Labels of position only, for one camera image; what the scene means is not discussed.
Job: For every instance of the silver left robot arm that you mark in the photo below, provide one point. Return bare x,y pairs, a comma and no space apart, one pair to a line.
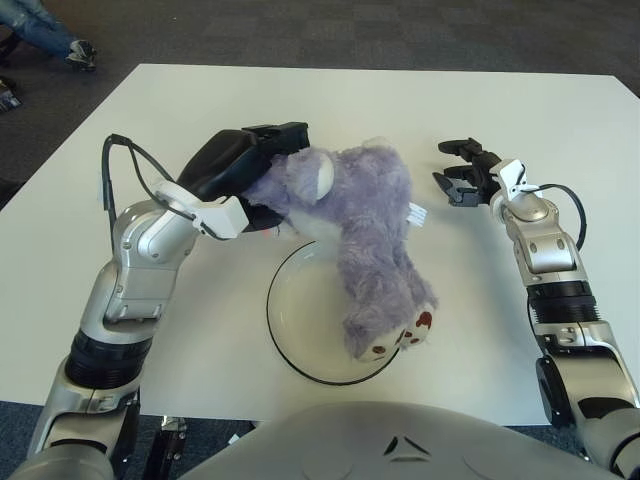
140,260

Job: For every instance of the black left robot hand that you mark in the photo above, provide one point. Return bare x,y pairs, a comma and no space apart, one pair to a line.
225,160

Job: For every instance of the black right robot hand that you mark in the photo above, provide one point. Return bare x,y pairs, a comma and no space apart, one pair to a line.
475,175

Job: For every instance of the grey white sneaker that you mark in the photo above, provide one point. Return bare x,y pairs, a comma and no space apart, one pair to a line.
81,54

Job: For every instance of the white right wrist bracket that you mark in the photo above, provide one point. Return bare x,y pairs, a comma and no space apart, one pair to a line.
510,175

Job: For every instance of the purple plush bunny doll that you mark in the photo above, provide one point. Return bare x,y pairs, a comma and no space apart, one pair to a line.
370,210

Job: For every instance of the white plate with black rim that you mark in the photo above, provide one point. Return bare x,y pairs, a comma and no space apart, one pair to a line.
310,320

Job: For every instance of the blue jeans leg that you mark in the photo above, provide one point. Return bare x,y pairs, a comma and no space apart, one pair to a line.
40,25

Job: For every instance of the dark shoe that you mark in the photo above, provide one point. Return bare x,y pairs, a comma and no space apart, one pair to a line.
9,100

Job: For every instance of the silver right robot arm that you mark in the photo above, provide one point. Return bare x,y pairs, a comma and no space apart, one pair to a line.
550,250

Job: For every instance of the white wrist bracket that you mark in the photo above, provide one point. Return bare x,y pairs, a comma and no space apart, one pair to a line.
225,217
510,175

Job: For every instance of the silver robot torso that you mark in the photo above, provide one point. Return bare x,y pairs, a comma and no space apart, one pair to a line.
350,445

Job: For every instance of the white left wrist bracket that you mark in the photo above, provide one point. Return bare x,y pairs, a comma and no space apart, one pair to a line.
225,217

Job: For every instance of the black pole with metal clamp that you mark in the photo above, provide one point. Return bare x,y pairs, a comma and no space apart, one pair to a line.
167,450

